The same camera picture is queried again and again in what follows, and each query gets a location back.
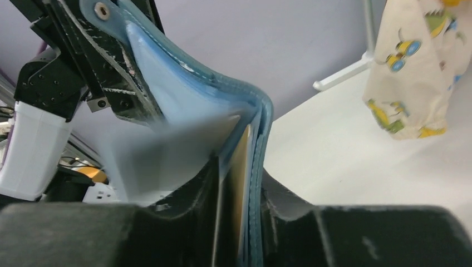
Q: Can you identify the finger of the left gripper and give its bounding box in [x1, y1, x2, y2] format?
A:
[48, 1, 163, 125]

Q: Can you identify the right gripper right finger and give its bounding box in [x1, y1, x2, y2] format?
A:
[261, 172, 471, 266]

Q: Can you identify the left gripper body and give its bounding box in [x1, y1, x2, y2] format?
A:
[14, 48, 88, 122]

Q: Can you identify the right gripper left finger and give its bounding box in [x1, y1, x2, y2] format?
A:
[1, 157, 219, 266]

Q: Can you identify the blue card holder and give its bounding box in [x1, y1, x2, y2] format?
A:
[80, 1, 273, 266]

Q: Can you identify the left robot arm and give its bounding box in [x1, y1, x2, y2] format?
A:
[1, 1, 162, 202]

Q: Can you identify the cream patterned cloth bag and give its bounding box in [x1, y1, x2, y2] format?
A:
[362, 0, 471, 140]

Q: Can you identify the left white stand post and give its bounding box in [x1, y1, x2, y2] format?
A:
[312, 0, 384, 93]

